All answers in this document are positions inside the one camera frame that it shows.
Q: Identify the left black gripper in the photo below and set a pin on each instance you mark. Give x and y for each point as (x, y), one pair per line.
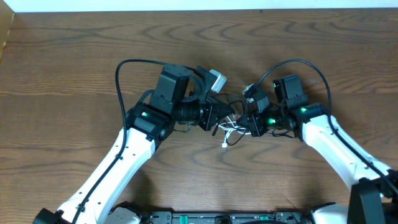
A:
(208, 115)

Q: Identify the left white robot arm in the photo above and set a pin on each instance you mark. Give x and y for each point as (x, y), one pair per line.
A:
(182, 95)

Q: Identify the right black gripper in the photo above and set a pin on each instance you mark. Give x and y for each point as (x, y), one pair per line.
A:
(255, 121)

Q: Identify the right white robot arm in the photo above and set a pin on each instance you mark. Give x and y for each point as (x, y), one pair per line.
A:
(372, 183)

